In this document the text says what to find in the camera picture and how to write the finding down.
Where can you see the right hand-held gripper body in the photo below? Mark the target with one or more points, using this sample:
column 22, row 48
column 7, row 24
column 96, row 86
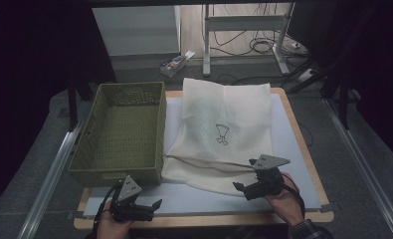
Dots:
column 267, row 186

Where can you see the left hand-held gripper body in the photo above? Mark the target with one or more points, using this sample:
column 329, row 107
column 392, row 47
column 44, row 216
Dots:
column 131, row 212

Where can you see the white mesh laundry bag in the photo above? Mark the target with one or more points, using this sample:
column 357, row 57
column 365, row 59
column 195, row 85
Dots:
column 250, row 109

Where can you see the green woven basket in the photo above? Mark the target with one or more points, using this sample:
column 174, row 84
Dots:
column 124, row 139

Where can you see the person's left hand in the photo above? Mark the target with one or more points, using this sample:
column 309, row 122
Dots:
column 112, row 230

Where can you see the person's right hand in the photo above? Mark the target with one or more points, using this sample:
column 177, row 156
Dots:
column 290, row 202

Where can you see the white table mat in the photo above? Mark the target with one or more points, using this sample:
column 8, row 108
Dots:
column 190, row 200

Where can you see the grey tape strip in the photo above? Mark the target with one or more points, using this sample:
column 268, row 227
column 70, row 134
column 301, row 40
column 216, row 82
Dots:
column 74, row 214
column 330, row 208

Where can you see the white power strip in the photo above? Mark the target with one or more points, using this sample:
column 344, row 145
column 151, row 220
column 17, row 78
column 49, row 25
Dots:
column 306, row 74

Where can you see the black stand leg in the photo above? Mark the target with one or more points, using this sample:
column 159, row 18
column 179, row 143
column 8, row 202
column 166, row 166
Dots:
column 72, row 106
column 343, row 106

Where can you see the black tripod legs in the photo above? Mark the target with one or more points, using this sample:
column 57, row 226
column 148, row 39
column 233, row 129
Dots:
column 313, row 74

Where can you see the small open cardboard box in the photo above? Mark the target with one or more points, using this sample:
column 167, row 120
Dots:
column 174, row 64

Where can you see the white cabinet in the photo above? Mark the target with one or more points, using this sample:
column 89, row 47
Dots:
column 137, row 30

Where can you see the aluminium floor rail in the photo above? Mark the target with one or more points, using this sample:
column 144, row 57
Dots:
column 366, row 166
column 48, row 186

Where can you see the white metal desk frame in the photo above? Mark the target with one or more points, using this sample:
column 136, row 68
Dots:
column 243, row 22

